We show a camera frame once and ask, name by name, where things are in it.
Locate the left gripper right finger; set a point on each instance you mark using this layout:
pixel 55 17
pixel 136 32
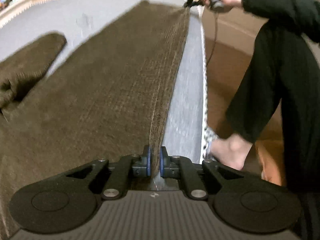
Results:
pixel 185 172

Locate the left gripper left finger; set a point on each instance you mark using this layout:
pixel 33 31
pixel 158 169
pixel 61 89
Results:
pixel 124 172

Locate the olive knit pants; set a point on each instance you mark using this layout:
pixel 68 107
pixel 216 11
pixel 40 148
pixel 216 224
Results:
pixel 109 98

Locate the person bare foot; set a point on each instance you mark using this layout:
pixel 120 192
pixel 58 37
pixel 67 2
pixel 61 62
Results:
pixel 231 152

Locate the person black clothed body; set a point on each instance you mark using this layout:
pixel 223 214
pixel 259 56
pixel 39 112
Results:
pixel 284 73

